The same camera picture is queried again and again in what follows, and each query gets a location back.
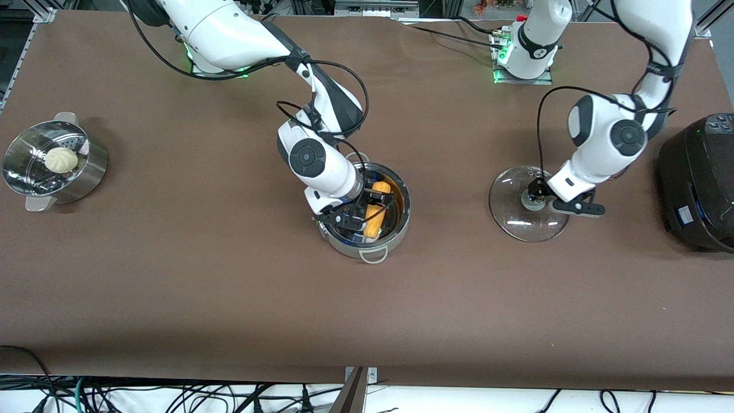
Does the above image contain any yellow corn cob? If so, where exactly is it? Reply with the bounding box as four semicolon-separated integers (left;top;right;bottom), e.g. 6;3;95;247
364;181;392;240

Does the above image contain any glass pot lid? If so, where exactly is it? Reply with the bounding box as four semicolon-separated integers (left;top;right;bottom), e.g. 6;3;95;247
489;165;572;243

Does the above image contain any steel steamer pot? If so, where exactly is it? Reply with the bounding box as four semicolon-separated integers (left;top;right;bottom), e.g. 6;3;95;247
2;112;110;213

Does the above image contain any black rice cooker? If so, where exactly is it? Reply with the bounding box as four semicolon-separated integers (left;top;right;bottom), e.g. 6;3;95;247
658;113;734;254

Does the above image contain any aluminium corner profile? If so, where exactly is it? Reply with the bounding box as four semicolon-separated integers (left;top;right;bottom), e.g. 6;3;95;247
691;0;734;40

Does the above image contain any pale steamed bun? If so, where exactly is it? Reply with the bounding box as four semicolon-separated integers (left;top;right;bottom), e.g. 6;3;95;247
45;147;79;174

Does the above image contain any grey pot with handles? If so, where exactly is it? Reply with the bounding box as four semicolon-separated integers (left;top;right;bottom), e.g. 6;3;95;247
317;162;412;264

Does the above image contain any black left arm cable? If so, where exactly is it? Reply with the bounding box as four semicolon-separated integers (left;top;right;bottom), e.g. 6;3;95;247
536;86;677;184

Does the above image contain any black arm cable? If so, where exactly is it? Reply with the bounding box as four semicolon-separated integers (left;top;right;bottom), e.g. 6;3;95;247
536;86;677;184
127;0;370;173

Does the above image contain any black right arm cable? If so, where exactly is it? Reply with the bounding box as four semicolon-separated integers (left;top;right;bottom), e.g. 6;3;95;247
127;0;370;173

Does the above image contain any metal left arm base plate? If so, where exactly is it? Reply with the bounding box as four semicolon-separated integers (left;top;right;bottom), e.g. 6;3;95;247
492;29;554;85

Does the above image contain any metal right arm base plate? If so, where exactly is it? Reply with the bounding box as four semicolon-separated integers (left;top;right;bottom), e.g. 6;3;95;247
190;54;253;78

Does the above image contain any dark metal post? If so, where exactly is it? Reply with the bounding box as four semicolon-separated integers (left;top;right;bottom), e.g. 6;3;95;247
329;367;369;413

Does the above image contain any black table cable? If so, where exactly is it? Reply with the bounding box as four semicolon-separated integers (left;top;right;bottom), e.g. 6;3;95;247
401;17;499;49

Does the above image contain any grey background frame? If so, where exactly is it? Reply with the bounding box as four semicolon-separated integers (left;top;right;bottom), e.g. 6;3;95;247
334;0;420;18

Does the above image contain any aluminium edge rail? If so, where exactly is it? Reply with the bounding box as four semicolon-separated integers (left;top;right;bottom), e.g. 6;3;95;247
0;37;30;112

